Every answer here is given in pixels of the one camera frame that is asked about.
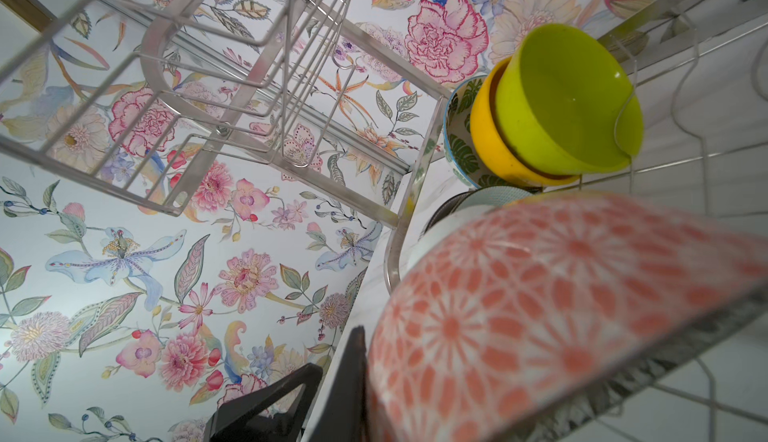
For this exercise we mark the pink striped ceramic bowl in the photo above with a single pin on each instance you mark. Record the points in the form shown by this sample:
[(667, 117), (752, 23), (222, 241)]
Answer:
[(448, 218)]

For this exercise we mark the green leaf pattern bowl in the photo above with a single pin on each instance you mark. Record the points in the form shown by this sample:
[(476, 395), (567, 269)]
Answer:
[(457, 142)]

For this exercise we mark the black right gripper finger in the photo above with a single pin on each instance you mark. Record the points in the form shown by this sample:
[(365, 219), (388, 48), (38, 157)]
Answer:
[(344, 416)]

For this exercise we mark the lime green bowl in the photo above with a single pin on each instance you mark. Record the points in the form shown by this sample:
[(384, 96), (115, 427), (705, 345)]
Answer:
[(565, 106)]

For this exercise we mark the black white speckled bowl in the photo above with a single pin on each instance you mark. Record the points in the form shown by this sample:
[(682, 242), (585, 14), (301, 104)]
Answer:
[(516, 311)]

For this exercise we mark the yellow bowl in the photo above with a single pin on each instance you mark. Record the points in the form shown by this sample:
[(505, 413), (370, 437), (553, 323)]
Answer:
[(491, 148)]

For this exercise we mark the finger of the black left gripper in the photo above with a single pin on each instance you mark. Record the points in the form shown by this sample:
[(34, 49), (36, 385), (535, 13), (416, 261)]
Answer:
[(244, 418)]

